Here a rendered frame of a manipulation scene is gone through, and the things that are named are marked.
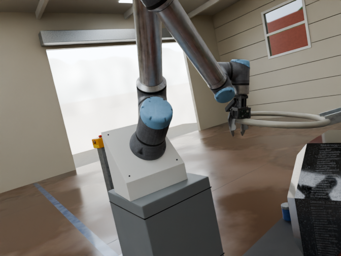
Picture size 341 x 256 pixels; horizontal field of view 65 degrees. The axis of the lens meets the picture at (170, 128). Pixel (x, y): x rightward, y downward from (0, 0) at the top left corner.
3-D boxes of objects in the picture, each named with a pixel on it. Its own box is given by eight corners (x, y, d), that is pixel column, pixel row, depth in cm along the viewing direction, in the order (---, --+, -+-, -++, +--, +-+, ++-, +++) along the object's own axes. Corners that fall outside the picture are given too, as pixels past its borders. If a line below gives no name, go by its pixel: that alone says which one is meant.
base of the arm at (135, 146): (136, 163, 129) (139, 151, 122) (124, 134, 140) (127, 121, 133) (171, 156, 137) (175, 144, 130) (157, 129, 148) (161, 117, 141)
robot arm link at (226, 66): (209, 72, 121) (235, 71, 122) (204, 58, 129) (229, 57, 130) (206, 88, 128) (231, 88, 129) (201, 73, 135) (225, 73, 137)
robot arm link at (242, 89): (227, 85, 135) (244, 85, 137) (227, 95, 136) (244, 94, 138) (235, 85, 127) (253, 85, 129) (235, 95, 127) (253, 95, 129)
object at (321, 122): (317, 117, 158) (317, 112, 158) (344, 131, 112) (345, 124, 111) (233, 114, 172) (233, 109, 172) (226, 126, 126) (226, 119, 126)
